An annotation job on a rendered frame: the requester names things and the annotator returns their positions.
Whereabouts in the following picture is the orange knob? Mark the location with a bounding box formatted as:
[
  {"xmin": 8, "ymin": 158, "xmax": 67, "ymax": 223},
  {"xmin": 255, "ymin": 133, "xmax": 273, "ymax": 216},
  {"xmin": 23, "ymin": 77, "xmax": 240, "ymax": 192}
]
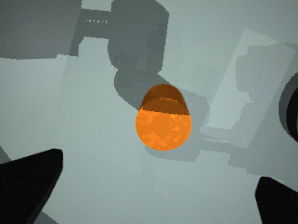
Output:
[{"xmin": 134, "ymin": 83, "xmax": 192, "ymax": 151}]

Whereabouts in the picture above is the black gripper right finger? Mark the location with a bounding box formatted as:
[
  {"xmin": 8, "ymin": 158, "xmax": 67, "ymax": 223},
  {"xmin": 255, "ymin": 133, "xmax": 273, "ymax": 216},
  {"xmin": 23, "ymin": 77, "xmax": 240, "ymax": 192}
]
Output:
[{"xmin": 254, "ymin": 176, "xmax": 298, "ymax": 224}]

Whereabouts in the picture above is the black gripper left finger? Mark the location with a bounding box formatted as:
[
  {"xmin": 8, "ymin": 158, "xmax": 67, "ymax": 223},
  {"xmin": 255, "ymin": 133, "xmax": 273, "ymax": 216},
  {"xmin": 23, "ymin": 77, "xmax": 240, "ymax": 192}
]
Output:
[{"xmin": 0, "ymin": 148, "xmax": 64, "ymax": 224}]

